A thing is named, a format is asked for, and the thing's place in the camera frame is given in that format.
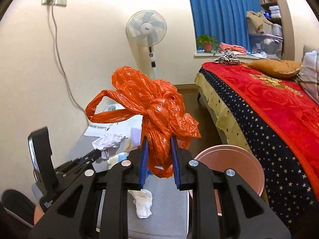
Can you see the orange plastic bag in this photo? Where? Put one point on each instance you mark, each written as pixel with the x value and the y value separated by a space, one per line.
pixel 161 106

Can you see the crumpled white tissue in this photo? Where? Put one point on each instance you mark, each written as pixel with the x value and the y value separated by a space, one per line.
pixel 143 201

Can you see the beige jacket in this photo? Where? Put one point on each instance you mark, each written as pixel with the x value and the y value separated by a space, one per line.
pixel 258 24

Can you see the zebra striped cloth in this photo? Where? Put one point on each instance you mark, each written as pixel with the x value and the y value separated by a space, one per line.
pixel 227 58

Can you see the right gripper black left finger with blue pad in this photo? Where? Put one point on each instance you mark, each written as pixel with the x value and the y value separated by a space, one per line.
pixel 95 204

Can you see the crumpled white paper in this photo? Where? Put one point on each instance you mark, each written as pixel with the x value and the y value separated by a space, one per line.
pixel 108 144

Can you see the plaid grey pillow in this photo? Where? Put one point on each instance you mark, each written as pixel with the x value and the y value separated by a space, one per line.
pixel 308 74

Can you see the clear storage box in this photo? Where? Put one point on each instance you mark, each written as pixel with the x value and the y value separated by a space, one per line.
pixel 267 45

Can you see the pink folded cloth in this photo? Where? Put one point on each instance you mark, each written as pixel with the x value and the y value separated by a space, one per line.
pixel 236 49

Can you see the white standing fan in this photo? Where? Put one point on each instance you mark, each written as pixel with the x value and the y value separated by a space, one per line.
pixel 147 28

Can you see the blue curtain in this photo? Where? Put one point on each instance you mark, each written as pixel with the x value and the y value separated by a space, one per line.
pixel 224 19

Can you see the red floral blanket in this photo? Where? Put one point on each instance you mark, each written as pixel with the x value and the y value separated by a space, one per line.
pixel 281 104

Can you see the wooden bookshelf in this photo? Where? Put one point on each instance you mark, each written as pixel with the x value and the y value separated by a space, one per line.
pixel 280 14

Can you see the orange-brown pillow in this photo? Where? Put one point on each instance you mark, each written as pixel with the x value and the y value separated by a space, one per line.
pixel 277 69

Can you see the pink plastic basin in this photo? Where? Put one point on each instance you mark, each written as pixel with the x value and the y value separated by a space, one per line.
pixel 224 157

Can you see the potted green plant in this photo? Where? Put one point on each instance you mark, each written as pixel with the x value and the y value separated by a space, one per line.
pixel 208 43

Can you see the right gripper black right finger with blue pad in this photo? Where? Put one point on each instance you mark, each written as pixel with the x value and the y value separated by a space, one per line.
pixel 233 223

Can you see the dark star-patterned bed sheet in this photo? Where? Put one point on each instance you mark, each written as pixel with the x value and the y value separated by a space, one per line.
pixel 289 196

